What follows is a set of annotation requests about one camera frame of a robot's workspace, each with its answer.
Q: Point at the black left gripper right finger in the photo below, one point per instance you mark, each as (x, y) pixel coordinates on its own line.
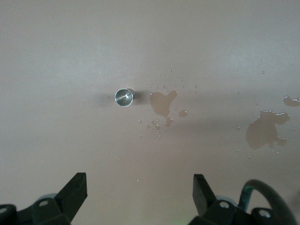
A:
(201, 197)

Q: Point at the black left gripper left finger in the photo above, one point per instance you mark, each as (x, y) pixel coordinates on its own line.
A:
(75, 192)

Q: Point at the silver metal jigger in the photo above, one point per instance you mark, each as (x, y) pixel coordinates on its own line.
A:
(124, 97)

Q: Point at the spilled liquid puddle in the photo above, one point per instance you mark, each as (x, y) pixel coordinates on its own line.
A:
(264, 131)
(162, 103)
(291, 101)

